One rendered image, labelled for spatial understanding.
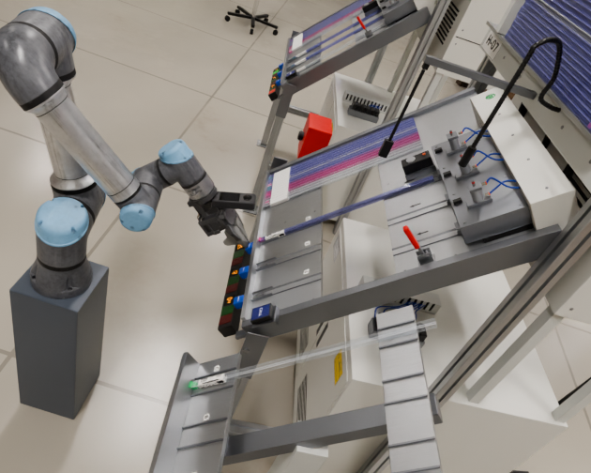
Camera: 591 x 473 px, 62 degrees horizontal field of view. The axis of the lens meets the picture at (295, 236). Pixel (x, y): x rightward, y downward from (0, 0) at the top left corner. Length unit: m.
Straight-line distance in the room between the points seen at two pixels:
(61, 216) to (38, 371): 0.56
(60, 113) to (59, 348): 0.70
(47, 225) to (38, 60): 0.38
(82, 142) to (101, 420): 1.02
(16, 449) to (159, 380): 0.48
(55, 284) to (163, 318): 0.78
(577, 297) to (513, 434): 0.56
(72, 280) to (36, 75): 0.53
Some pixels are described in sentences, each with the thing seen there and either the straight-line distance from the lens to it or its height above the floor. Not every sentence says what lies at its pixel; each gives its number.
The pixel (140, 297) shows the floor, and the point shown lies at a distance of 2.15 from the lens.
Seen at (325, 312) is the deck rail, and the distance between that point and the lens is 1.12.
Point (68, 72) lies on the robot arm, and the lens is 1.24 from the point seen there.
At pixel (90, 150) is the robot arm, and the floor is 0.99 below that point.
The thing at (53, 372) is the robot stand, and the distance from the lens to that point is 1.65.
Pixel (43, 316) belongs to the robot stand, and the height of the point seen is 0.49.
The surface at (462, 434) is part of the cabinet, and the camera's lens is 1.60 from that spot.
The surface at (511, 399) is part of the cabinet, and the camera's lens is 1.58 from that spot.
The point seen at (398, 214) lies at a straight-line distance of 1.24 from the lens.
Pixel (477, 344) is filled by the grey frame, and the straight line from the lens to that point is 1.20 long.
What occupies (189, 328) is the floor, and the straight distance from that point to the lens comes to 2.07.
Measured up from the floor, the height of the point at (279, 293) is 0.77.
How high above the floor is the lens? 1.62
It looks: 38 degrees down
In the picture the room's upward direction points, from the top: 22 degrees clockwise
